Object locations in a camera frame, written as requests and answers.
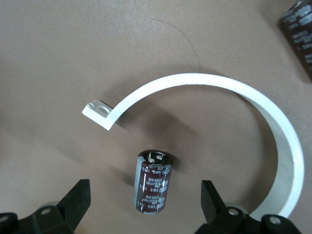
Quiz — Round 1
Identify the small black terminal block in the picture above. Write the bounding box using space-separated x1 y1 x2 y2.
133 150 174 215

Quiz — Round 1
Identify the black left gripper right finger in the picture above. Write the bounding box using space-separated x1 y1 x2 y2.
195 179 263 234

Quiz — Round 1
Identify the white semicircular pipe clamp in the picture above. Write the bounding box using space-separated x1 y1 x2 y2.
81 72 305 219

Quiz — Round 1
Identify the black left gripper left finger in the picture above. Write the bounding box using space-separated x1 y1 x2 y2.
20 179 91 234

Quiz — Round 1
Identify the long brown electrolytic capacitor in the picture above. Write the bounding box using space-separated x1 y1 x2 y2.
277 1 312 82

